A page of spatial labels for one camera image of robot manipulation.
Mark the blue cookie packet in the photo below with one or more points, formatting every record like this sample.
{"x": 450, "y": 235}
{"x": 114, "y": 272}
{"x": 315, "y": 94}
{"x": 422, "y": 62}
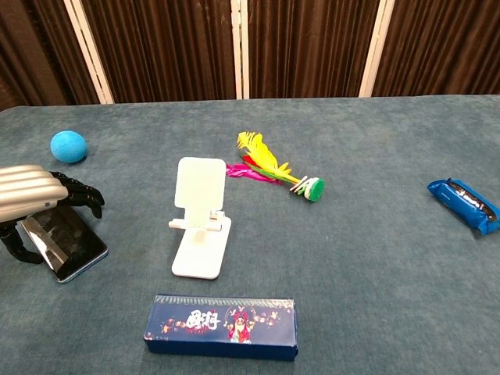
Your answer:
{"x": 465, "y": 205}

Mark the white folding screen frame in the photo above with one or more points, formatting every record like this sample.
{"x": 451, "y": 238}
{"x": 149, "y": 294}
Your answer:
{"x": 240, "y": 48}

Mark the dark blue printed box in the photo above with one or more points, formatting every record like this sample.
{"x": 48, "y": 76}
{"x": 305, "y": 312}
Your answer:
{"x": 222, "y": 327}

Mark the white folding phone stand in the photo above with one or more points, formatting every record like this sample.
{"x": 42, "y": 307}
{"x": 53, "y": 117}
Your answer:
{"x": 200, "y": 211}

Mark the black smartphone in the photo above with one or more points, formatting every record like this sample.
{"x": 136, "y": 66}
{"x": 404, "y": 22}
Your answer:
{"x": 68, "y": 242}

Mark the blue ball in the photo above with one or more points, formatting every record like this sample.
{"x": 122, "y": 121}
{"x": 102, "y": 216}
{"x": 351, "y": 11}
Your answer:
{"x": 68, "y": 146}

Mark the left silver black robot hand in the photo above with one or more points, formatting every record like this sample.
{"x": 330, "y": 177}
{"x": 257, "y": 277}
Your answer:
{"x": 27, "y": 191}

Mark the colourful feather shuttlecock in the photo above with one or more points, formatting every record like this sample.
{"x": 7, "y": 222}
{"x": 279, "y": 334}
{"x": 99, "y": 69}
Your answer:
{"x": 269, "y": 168}

